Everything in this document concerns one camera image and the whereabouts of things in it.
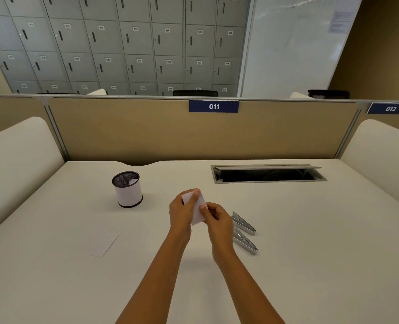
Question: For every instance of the black chair back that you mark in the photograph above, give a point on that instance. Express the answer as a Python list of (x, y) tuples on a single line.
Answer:
[(195, 93), (328, 94)]

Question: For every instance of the person's left thumb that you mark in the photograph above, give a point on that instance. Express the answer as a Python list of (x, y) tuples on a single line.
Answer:
[(196, 193)]

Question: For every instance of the blue number sign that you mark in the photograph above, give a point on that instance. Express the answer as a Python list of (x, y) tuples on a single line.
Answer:
[(214, 106), (390, 108)]

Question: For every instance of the person's left hand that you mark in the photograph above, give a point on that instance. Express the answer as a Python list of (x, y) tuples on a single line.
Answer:
[(179, 214)]

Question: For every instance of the white paper sheet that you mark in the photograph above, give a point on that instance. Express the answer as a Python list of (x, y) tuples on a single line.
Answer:
[(104, 245)]

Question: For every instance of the wall of grey lockers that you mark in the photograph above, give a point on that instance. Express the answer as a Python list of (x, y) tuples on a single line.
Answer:
[(118, 43)]

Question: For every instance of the person's right forearm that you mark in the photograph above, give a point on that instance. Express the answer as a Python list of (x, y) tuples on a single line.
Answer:
[(246, 290)]

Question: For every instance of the silver metal stapler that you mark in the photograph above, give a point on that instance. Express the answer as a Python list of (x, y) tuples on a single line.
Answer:
[(245, 242), (244, 223)]

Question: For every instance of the person's right thumb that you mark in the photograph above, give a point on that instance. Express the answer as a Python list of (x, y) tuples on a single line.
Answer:
[(205, 209)]

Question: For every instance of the beige desk partition panel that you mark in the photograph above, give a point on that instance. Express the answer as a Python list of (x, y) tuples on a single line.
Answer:
[(199, 131)]

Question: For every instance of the folded white paper scrap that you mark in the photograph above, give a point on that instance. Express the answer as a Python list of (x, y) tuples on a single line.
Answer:
[(132, 181)]

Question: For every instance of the black mesh pen holder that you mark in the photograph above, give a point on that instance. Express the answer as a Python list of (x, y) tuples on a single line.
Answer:
[(127, 189)]

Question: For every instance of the white whiteboard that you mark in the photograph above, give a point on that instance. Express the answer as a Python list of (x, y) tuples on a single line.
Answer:
[(297, 43)]

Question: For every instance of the person's right hand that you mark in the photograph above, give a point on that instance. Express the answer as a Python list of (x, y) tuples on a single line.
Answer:
[(221, 229)]

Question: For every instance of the white paper card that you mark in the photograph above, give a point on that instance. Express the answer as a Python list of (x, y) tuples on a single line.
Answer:
[(196, 207)]

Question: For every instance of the person's left forearm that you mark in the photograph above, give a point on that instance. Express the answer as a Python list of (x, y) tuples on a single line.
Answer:
[(148, 283)]

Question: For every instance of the white curved side divider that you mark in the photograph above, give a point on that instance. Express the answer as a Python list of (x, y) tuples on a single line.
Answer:
[(15, 165), (383, 158)]

